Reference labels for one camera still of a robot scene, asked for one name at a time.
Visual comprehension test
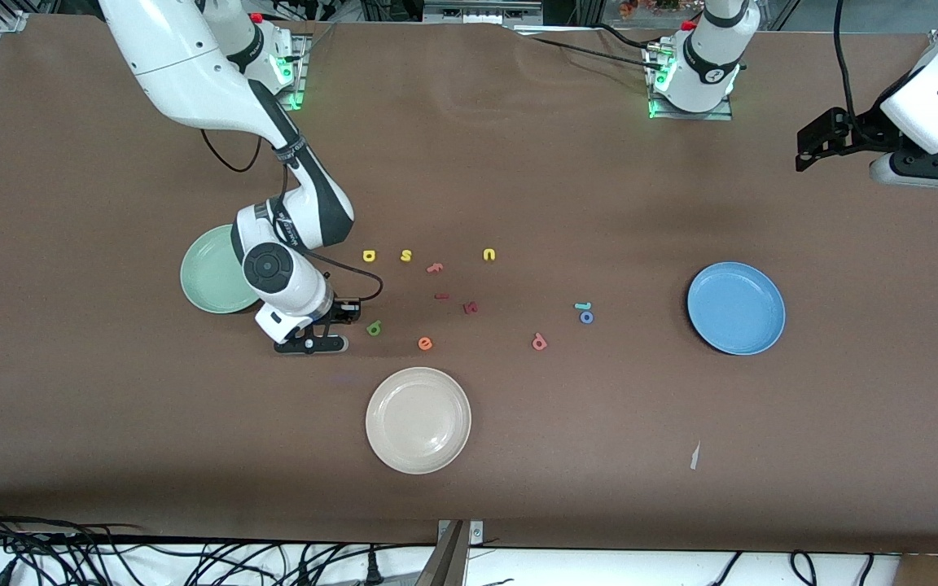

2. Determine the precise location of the grey metal bar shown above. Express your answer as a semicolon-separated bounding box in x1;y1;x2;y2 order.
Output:
414;521;470;586

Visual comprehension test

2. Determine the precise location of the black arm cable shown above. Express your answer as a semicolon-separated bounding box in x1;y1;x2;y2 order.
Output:
200;126;384;325
832;0;861;123

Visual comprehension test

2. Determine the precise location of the beige plate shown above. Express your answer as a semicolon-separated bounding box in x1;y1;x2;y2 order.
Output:
365;367;472;475

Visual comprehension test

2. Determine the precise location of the light green plate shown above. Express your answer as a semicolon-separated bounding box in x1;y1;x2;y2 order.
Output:
180;224;262;315

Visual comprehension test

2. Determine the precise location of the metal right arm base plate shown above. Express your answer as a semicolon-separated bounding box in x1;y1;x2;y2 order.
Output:
274;33;308;112

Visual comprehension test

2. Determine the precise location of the blue plate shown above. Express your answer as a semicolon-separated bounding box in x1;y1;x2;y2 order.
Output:
686;261;787;356

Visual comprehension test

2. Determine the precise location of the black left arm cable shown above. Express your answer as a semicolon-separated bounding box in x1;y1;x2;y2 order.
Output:
832;0;861;123

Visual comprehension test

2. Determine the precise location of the small metal bracket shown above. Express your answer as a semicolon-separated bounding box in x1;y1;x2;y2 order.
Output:
436;519;484;548

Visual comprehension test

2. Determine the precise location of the black tabletop cable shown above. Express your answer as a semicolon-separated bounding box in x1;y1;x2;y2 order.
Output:
518;24;665;70

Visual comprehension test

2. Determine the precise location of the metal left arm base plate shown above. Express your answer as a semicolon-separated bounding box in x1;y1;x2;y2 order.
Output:
647;45;734;121

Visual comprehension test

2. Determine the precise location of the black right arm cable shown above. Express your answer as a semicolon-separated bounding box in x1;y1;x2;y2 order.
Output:
200;126;384;325

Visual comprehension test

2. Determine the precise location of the aluminium frame profile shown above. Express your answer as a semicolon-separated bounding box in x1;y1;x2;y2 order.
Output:
423;0;545;25

